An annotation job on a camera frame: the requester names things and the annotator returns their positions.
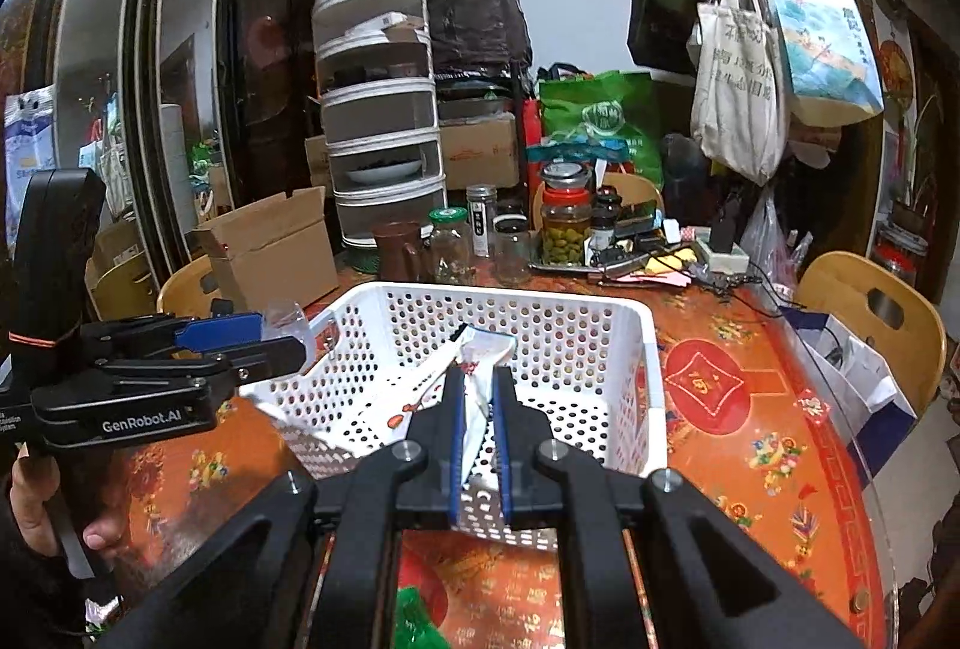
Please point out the dark wooden wardrobe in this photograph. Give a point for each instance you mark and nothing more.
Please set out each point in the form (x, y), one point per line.
(255, 56)

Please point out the white power strip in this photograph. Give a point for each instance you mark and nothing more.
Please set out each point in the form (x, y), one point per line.
(731, 259)

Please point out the pink paper sheets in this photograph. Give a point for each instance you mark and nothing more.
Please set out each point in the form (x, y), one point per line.
(660, 278)

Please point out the white and blue paper bag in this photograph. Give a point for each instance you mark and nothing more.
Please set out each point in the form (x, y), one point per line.
(862, 371)

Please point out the empty glass jar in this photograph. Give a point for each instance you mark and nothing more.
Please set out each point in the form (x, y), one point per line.
(514, 255)

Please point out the brown cardboard box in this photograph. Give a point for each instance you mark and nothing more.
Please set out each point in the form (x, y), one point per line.
(480, 154)

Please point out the small cardboard box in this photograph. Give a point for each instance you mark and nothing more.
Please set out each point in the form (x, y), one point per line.
(120, 274)

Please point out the black power adapter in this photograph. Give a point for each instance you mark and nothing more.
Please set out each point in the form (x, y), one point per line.
(726, 225)

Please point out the white printed plastic packet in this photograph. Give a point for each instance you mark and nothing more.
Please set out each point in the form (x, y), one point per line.
(480, 356)

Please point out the metal tray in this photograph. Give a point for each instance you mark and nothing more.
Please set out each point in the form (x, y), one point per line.
(577, 268)

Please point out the white tiered food rack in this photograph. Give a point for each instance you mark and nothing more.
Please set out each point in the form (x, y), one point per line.
(375, 116)

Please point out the dark small jar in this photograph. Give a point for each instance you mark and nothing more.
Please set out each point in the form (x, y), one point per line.
(606, 217)

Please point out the dark round fan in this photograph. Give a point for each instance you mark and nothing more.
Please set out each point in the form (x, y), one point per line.
(682, 176)

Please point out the illustrated paper bag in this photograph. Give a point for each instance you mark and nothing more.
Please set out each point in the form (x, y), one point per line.
(817, 48)

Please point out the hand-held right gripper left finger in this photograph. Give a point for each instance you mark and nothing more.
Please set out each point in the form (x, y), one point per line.
(454, 461)

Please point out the white plate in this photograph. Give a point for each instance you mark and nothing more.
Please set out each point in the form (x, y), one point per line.
(384, 172)

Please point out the person's left hand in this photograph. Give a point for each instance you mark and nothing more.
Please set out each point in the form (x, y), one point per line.
(30, 506)

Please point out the black paper bag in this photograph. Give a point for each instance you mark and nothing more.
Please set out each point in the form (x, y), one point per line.
(660, 11)

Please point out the white charger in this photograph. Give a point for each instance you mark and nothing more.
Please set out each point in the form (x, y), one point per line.
(669, 230)

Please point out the brown ceramic pitcher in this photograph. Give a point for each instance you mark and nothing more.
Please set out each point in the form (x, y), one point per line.
(394, 247)

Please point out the white canvas tote bag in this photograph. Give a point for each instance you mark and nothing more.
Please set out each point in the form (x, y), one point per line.
(735, 86)

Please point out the black plastic covered bundle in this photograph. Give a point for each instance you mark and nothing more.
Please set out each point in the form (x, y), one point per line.
(480, 18)

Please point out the glass jar green lid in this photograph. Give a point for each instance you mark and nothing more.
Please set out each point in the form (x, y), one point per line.
(451, 251)

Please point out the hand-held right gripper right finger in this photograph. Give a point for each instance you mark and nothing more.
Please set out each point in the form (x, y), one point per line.
(504, 469)

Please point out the open cardboard box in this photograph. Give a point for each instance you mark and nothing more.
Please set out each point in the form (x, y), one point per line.
(262, 251)

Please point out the green plastic bag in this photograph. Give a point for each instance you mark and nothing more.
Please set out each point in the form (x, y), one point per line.
(416, 619)

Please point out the white perforated plastic basket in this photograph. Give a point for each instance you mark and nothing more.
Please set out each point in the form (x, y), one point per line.
(577, 349)

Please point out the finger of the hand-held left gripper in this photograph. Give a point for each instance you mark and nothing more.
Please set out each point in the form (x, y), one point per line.
(262, 356)
(217, 330)

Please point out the clear plastic wrapper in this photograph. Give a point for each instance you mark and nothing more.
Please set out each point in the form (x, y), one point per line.
(289, 319)

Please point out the pickle jar red lid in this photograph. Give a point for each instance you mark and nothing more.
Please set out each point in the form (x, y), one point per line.
(566, 229)

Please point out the green shopping bag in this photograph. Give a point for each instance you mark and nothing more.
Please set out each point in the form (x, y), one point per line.
(600, 116)

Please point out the blue and white plastic bag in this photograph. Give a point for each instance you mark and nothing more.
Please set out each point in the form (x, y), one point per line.
(30, 139)

